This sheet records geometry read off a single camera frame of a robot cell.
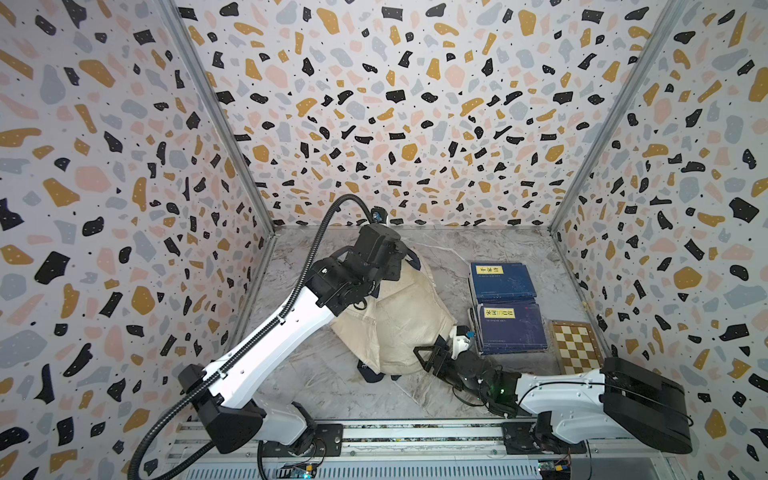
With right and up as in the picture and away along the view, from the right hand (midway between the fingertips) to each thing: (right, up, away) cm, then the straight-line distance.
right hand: (419, 357), depth 79 cm
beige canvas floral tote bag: (-4, +9, +11) cm, 15 cm away
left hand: (-6, +28, -9) cm, 30 cm away
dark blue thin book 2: (+28, +6, +9) cm, 30 cm away
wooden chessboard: (+47, 0, +9) cm, 47 cm away
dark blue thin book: (+28, +19, +19) cm, 39 cm away
